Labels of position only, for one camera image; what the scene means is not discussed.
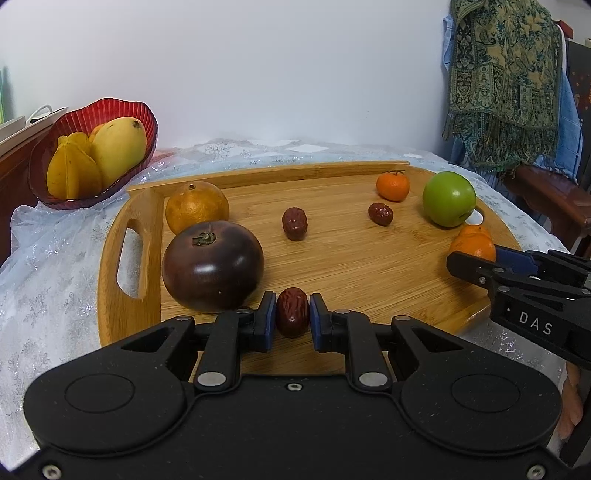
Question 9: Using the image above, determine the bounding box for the brownish russet orange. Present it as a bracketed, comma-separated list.
[165, 181, 230, 236]

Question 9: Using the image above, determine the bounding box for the wooden tray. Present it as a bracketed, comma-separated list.
[97, 160, 523, 377]

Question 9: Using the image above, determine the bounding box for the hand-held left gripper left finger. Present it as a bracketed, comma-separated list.
[117, 291, 278, 394]

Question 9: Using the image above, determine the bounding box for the wooden chair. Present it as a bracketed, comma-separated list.
[501, 163, 591, 260]

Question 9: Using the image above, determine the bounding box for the yellow mango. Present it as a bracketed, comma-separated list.
[90, 117, 148, 189]

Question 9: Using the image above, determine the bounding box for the small stemless mandarin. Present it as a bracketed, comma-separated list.
[449, 224, 498, 263]

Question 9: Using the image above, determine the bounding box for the yellow starfruit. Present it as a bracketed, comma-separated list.
[46, 132, 103, 201]

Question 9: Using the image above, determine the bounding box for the small mandarin with stem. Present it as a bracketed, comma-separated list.
[376, 169, 411, 203]

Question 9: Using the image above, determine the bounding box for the white flat tray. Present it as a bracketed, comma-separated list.
[0, 106, 70, 149]

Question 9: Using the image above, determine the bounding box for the red glass bowl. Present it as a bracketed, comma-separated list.
[28, 97, 159, 211]

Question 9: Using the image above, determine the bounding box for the green apple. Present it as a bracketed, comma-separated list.
[422, 171, 476, 229]

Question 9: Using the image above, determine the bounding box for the white cable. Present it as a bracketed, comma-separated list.
[25, 104, 55, 126]

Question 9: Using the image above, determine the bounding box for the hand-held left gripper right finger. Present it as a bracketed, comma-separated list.
[310, 293, 468, 394]

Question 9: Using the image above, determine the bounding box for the glittery snowflake tablecloth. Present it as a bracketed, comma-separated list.
[0, 137, 574, 463]

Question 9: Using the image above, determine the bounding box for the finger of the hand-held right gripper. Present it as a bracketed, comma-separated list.
[446, 250, 591, 306]
[496, 246, 591, 292]

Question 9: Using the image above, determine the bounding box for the person's right hand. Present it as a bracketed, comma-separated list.
[556, 362, 583, 440]

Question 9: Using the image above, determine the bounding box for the red jujube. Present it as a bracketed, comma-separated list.
[282, 207, 308, 242]
[276, 287, 310, 339]
[368, 202, 394, 227]

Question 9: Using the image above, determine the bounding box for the wooden cabinet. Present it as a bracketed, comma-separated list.
[0, 121, 62, 265]

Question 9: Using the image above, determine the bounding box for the dark purple tomato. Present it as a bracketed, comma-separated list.
[161, 220, 266, 313]

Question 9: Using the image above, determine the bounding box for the patterned fringed scarf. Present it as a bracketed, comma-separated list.
[442, 0, 567, 175]

